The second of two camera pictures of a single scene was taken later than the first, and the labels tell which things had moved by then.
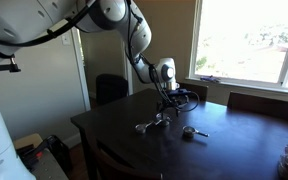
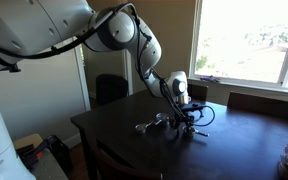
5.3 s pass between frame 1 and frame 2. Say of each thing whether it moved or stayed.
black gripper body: moved
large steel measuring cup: stayed
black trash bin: stayed
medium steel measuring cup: stayed
